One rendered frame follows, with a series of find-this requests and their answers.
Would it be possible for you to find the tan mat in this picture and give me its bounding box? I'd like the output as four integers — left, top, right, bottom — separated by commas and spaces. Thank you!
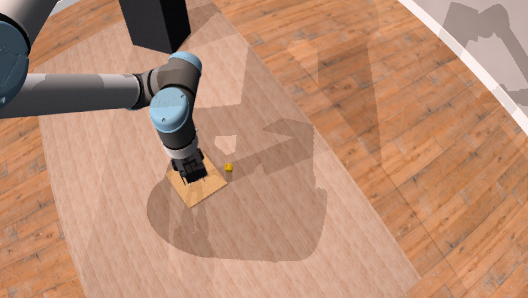
166, 150, 228, 208

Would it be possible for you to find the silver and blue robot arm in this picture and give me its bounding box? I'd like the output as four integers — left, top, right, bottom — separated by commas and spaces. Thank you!
0, 0, 202, 159

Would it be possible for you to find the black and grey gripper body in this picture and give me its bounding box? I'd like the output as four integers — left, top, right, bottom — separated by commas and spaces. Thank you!
172, 150, 208, 184

